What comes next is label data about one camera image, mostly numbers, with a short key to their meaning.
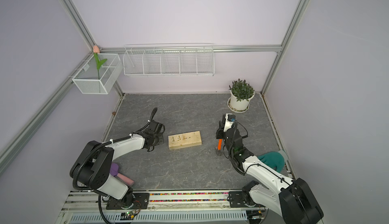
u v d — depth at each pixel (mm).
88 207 733
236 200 743
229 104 1126
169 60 991
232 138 580
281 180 453
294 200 401
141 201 735
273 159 868
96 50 891
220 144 826
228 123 710
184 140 913
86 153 475
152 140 745
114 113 1157
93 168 449
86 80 789
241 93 991
